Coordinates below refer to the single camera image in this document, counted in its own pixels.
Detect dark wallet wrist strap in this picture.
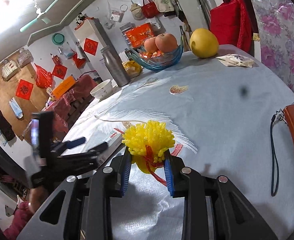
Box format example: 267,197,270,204
270,110,289,197

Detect yellow snack bag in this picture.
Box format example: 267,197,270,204
122,60,142,78

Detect beige checked handbag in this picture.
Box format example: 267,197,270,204
0,59,20,80

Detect white refrigerator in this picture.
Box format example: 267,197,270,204
74,17,112,80

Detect dark hanging cloth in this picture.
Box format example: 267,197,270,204
0,98,16,142

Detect person's left forearm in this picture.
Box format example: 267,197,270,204
3,200,36,240

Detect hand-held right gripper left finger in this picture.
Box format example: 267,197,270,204
15,152,133,240

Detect green plastic basin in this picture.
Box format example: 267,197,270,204
52,33,65,45

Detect table with grey cloth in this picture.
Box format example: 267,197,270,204
62,44,294,240

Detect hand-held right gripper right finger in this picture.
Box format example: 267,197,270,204
163,154,279,240

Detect hanging face mask pack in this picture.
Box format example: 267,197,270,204
9,97,23,118

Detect panda plush toy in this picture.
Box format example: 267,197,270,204
75,15,87,28

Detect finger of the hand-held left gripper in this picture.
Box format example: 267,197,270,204
60,142,108,159
52,137,86,153

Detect floral plastic wrapped mattress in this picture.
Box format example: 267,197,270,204
243,0,294,98

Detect red apple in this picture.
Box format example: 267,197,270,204
144,37,161,53
155,33,178,53

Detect beige hanging bag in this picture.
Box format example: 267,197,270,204
130,1,145,20

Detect brown wooden wall board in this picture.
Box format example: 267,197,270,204
0,65,52,140

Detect steel thermos bottle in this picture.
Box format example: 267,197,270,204
100,45,130,87

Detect green ceiling fan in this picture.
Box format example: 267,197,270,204
19,0,60,32

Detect red plastic bag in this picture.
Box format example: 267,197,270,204
34,64,53,88

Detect yellow pomelo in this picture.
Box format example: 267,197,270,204
189,28,219,58

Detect red cushion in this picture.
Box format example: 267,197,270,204
209,0,252,53

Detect hanging clear plastic bags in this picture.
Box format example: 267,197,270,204
107,1,125,28

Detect grey wrapped handbag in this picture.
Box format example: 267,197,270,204
17,49,33,67

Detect person's left hand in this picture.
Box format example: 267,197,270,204
28,185,50,210

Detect red tote bag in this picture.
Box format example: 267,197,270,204
140,0,160,18

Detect orange wrapped candies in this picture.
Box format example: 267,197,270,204
139,50,167,58

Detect white ceramic bowl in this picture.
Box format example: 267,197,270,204
90,79,113,100

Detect red covered side table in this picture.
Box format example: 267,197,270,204
43,76,97,133

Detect orange cardboard box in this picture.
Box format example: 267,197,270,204
50,77,76,97

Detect red diamond paper decoration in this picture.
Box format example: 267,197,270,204
83,38,99,56
52,64,68,80
15,79,34,99

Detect white printed paper packet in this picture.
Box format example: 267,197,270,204
216,54,254,68

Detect grey storage shelf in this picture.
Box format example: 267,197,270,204
119,22,135,40

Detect white carton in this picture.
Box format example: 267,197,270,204
97,129,123,165

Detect orange gift box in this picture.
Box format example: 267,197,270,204
125,23,156,47

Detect blue glass fruit bowl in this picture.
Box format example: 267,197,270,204
125,26,185,71

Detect yellow plastic pompom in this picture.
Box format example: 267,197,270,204
122,120,185,187

